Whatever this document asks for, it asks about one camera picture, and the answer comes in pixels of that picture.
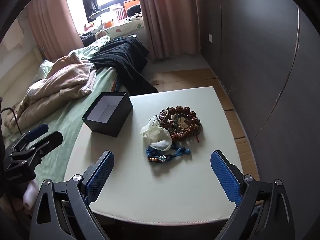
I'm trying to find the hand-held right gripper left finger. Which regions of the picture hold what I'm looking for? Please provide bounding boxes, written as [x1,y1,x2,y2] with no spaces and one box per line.
[29,150,115,240]

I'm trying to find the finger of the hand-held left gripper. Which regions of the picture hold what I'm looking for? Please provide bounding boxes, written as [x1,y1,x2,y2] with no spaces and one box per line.
[15,131,64,165]
[9,124,50,155]

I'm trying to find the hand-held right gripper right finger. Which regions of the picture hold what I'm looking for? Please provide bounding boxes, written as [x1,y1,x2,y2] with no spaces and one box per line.
[210,150,295,240]

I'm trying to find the blue cord bracelet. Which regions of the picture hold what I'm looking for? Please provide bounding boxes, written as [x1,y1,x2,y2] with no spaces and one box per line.
[146,145,192,164]

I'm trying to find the black cardboard box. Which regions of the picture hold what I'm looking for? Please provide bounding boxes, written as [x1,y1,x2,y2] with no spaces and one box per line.
[82,92,134,138]

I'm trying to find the orange brown seed bead bracelet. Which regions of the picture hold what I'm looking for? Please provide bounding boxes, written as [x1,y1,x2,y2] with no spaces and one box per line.
[166,123,203,143]

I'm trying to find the silver bead bracelet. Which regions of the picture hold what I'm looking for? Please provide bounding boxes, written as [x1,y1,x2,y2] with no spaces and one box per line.
[140,116,172,152]

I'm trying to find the multicoloured bead bracelet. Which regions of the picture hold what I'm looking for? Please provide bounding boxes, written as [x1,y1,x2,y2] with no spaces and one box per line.
[161,114,192,133]

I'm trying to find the dark brown seed bead bracelet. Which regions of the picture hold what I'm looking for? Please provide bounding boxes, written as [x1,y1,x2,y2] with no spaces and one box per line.
[160,106,202,128]

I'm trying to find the person's left hand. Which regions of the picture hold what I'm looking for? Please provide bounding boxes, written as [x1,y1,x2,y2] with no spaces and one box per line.
[12,179,39,212]

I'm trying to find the beige fleece blanket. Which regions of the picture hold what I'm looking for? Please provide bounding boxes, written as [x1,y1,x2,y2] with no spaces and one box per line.
[4,50,97,133]

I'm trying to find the cream padded headboard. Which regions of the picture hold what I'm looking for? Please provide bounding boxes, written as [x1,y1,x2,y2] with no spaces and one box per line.
[0,47,43,98]

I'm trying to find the pale green floral quilt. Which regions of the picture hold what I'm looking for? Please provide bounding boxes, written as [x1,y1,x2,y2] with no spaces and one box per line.
[69,35,111,61]

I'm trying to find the cardboard floor sheet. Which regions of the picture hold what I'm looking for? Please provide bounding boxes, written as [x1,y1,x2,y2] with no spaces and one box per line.
[150,69,260,180]

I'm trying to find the black knitted blanket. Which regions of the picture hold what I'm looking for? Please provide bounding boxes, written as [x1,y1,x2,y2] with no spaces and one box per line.
[90,37,159,95]

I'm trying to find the pink curtain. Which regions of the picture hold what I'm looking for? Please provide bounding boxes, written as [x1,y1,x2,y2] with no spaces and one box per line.
[137,0,200,59]
[25,0,87,60]

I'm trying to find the dark grey wardrobe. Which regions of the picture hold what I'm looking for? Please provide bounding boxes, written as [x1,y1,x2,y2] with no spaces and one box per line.
[217,0,320,240]

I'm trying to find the leaf print seat cushion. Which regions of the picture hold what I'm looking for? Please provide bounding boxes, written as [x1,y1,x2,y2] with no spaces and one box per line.
[104,17,145,37]

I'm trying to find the hanging dark clothes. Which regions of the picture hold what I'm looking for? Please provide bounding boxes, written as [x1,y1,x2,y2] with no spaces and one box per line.
[76,0,100,23]

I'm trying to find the black bag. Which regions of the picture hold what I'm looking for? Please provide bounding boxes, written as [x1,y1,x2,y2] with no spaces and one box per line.
[126,4,142,17]

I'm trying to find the black cable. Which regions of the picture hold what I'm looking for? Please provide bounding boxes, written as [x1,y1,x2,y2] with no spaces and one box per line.
[1,108,22,133]

